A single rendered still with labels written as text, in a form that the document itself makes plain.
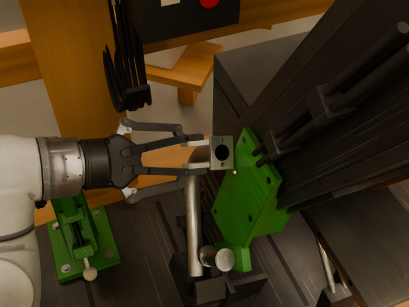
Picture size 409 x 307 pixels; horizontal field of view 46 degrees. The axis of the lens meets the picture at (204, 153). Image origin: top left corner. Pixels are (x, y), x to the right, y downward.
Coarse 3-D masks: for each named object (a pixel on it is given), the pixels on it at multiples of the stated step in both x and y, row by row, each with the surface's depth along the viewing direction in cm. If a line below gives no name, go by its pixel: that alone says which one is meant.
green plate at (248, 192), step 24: (240, 144) 77; (240, 168) 77; (264, 168) 71; (240, 192) 78; (264, 192) 72; (216, 216) 87; (240, 216) 79; (264, 216) 77; (288, 216) 80; (240, 240) 80
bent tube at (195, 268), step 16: (208, 144) 81; (224, 144) 78; (192, 160) 87; (208, 160) 82; (224, 160) 78; (192, 176) 89; (192, 192) 90; (192, 208) 90; (192, 224) 89; (192, 240) 89; (192, 256) 89; (192, 272) 89
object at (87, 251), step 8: (80, 208) 92; (64, 216) 91; (72, 216) 91; (80, 216) 92; (64, 224) 91; (72, 224) 92; (88, 224) 95; (64, 232) 94; (80, 232) 93; (88, 232) 95; (72, 240) 95; (80, 240) 93; (88, 240) 95; (72, 248) 93; (80, 248) 92; (88, 248) 93; (96, 248) 96; (72, 256) 95; (80, 256) 92; (88, 256) 93
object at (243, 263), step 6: (216, 246) 88; (222, 246) 85; (228, 246) 83; (234, 246) 81; (240, 246) 79; (234, 252) 81; (240, 252) 79; (246, 252) 80; (240, 258) 80; (246, 258) 80; (234, 264) 82; (240, 264) 80; (246, 264) 80; (240, 270) 80; (246, 270) 79
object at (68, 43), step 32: (32, 0) 76; (64, 0) 78; (96, 0) 80; (32, 32) 79; (64, 32) 82; (96, 32) 84; (64, 64) 86; (96, 64) 88; (64, 96) 91; (96, 96) 94; (64, 128) 96; (96, 128) 100; (96, 192) 114
